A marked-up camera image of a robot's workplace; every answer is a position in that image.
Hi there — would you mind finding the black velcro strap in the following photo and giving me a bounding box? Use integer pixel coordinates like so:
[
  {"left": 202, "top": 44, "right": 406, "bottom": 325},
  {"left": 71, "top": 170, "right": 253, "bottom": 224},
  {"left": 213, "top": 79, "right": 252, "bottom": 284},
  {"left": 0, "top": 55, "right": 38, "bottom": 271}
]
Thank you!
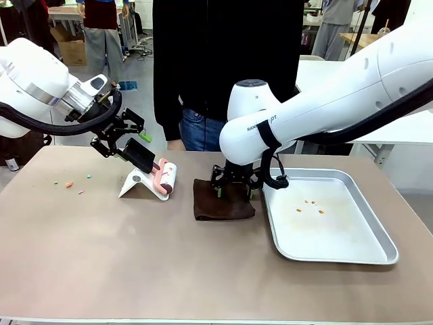
[{"left": 258, "top": 118, "right": 282, "bottom": 150}]

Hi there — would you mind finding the pink lint roller black grip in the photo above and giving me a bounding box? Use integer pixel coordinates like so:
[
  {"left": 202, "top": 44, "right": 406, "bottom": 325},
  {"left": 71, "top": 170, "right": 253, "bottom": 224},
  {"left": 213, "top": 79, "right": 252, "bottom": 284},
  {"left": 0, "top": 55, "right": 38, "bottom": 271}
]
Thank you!
[{"left": 121, "top": 137, "right": 179, "bottom": 197}]

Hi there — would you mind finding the bystander in grey trousers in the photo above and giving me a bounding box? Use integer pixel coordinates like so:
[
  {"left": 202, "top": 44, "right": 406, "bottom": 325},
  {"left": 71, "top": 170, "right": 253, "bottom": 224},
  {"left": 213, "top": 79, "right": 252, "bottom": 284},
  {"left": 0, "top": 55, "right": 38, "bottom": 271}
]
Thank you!
[{"left": 83, "top": 0, "right": 129, "bottom": 83}]

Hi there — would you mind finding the cardboard box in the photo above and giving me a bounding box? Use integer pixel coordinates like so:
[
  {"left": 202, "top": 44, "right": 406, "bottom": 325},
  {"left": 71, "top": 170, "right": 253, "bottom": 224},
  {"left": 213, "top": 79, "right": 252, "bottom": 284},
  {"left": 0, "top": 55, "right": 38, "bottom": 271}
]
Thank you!
[{"left": 50, "top": 26, "right": 88, "bottom": 67}]

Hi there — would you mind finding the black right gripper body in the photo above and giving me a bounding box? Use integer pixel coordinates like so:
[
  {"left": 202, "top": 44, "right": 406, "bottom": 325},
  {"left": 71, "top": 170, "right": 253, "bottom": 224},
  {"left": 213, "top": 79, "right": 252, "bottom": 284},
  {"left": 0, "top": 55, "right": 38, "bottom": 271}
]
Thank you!
[{"left": 225, "top": 162, "right": 262, "bottom": 184}]

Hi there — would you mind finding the bystander in grey sweatsuit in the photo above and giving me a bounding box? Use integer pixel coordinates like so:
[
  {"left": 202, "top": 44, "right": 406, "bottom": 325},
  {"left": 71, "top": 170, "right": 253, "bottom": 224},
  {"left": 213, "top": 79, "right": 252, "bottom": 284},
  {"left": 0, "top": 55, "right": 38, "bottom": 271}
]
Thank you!
[{"left": 319, "top": 0, "right": 357, "bottom": 62}]

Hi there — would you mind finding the person in black jacket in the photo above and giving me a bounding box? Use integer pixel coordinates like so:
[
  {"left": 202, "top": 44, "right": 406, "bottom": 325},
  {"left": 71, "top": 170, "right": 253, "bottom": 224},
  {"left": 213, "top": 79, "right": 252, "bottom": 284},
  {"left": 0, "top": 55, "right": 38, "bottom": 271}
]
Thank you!
[{"left": 152, "top": 0, "right": 304, "bottom": 152}]

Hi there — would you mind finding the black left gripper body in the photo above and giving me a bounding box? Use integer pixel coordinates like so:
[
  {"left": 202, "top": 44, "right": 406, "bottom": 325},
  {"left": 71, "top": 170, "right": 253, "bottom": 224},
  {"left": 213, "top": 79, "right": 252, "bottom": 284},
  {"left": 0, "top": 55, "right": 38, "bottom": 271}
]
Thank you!
[{"left": 87, "top": 110, "right": 132, "bottom": 144}]

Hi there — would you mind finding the brown cloth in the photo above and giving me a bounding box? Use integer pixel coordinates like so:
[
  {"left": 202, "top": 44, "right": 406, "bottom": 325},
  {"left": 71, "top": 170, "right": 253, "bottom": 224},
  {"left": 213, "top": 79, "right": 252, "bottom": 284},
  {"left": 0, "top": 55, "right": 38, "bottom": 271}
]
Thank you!
[{"left": 193, "top": 178, "right": 256, "bottom": 222}]

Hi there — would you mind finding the black tripod pole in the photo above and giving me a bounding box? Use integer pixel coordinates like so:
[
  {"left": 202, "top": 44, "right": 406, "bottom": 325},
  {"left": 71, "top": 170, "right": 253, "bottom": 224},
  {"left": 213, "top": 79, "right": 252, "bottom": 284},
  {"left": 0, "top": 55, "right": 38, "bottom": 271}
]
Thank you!
[{"left": 349, "top": 0, "right": 370, "bottom": 58}]

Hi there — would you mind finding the wooden background table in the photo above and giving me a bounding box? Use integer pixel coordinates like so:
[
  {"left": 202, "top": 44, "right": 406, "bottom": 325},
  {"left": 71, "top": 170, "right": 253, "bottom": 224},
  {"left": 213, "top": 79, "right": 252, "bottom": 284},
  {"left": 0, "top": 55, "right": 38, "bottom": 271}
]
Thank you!
[{"left": 339, "top": 32, "right": 377, "bottom": 51}]

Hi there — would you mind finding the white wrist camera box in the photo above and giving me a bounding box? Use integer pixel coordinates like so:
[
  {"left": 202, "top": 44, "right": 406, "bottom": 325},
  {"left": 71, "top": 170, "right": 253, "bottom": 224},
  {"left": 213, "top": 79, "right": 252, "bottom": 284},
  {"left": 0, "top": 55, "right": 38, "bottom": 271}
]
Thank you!
[{"left": 79, "top": 74, "right": 112, "bottom": 100}]

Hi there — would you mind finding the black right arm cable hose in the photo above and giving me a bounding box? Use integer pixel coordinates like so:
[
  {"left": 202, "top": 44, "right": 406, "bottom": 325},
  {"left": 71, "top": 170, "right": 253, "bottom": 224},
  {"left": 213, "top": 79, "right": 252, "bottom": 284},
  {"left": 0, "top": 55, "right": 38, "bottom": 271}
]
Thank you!
[{"left": 258, "top": 81, "right": 433, "bottom": 189}]

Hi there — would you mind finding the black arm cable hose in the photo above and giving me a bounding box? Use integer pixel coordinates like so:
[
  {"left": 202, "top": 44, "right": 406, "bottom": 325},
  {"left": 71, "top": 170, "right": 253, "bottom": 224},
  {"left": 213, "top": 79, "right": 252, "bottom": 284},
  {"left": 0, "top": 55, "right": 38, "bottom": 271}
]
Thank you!
[
  {"left": 0, "top": 89, "right": 123, "bottom": 138},
  {"left": 258, "top": 81, "right": 433, "bottom": 189}
]

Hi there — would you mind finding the person's right forearm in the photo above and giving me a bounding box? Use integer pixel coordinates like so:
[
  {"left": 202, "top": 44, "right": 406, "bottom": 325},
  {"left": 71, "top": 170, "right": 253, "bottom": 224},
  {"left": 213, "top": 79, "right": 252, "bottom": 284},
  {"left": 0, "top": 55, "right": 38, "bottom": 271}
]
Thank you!
[{"left": 154, "top": 77, "right": 185, "bottom": 142}]

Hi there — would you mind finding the dark red hanging garment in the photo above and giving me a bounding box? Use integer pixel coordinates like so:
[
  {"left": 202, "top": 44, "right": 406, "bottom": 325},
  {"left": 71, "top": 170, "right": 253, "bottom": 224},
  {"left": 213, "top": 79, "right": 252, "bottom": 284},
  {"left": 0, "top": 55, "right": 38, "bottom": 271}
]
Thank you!
[{"left": 0, "top": 0, "right": 51, "bottom": 47}]

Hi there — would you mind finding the silver metal tray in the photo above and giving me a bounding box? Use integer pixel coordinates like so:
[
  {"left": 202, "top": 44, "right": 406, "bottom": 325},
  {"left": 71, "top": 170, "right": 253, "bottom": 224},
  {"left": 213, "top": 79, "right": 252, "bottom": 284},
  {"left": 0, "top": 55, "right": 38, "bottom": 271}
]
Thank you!
[{"left": 262, "top": 168, "right": 399, "bottom": 265}]

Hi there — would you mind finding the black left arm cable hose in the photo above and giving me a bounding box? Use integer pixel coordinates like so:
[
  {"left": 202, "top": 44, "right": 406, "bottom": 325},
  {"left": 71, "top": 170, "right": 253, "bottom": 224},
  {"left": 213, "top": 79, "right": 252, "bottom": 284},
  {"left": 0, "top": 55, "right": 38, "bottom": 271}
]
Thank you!
[{"left": 0, "top": 89, "right": 123, "bottom": 138}]

